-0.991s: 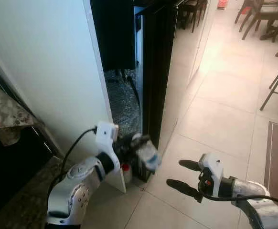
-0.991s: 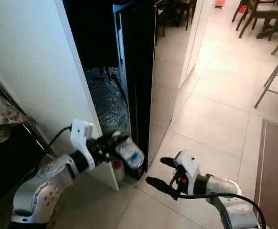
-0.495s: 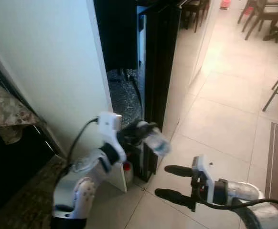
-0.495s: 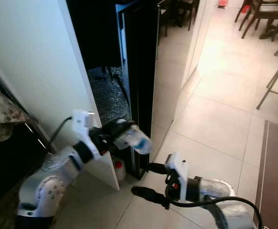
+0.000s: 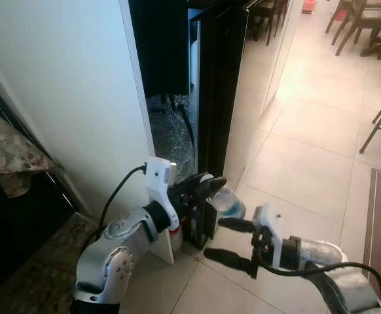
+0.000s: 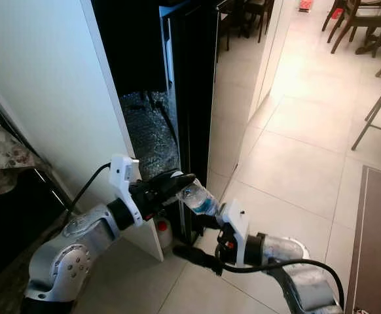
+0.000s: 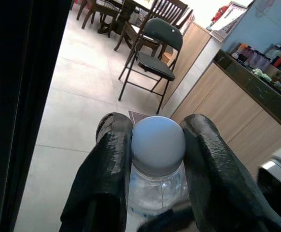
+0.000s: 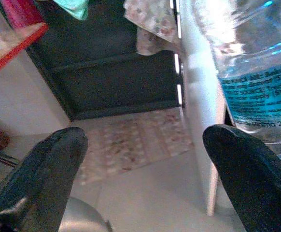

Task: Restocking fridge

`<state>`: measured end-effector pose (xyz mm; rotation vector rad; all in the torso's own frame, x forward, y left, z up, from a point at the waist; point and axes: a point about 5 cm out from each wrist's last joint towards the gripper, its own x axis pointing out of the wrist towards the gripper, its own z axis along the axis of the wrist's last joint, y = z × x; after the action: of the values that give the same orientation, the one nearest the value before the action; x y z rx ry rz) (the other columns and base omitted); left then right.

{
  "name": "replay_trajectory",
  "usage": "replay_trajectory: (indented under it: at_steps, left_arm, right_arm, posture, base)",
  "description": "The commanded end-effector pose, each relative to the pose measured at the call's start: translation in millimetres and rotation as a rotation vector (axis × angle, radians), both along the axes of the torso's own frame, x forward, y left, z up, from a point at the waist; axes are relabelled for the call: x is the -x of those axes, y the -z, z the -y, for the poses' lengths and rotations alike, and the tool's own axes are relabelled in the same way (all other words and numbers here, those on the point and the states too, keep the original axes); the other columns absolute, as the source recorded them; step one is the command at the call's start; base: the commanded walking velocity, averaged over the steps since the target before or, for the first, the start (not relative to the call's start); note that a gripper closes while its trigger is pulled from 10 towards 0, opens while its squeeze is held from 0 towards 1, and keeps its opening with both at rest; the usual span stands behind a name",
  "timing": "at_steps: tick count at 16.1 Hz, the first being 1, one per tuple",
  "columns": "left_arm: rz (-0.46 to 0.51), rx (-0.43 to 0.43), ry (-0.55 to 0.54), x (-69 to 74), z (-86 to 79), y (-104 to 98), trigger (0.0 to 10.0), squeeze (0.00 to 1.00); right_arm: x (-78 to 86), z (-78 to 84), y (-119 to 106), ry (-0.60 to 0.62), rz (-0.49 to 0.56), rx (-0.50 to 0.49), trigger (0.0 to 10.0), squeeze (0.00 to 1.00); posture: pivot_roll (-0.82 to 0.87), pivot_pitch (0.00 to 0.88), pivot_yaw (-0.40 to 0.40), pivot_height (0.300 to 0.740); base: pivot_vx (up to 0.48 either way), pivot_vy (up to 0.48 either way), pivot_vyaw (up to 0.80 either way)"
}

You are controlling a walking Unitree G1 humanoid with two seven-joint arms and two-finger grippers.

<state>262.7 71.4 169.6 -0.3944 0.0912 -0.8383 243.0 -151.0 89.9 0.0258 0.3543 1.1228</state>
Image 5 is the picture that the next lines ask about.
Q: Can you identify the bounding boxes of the black folding chair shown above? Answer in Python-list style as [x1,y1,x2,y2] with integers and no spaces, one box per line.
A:
[359,84,381,155]

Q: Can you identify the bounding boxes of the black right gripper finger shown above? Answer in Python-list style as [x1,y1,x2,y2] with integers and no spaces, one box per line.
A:
[217,217,257,234]
[203,247,258,280]

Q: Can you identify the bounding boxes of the clear plastic water bottle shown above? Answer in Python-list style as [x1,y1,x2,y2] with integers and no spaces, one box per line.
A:
[207,184,247,220]

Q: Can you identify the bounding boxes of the white cabinet panel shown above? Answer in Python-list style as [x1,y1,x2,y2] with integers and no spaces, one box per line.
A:
[0,0,177,266]

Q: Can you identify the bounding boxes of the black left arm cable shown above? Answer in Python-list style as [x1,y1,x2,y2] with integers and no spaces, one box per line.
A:
[79,164,148,257]

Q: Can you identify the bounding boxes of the floral tablecloth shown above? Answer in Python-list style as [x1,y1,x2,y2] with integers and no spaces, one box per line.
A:
[0,100,55,199]

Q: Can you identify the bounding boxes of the clear bubble wrap sheet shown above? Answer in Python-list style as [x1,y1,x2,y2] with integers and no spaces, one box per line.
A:
[145,94,199,176]

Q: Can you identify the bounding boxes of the dark wooden dining chair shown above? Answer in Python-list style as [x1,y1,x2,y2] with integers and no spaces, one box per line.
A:
[324,0,381,57]

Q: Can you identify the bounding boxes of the dark patterned rug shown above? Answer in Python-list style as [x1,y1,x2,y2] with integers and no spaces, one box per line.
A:
[0,213,103,314]

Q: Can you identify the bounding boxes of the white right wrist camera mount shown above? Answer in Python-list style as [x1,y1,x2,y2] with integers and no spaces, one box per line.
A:
[252,203,287,271]

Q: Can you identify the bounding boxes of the black fridge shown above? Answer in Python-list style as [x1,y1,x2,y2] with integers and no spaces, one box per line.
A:
[128,0,304,253]

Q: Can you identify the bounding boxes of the red capped white bottle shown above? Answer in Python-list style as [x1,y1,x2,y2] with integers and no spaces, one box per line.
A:
[168,221,183,253]

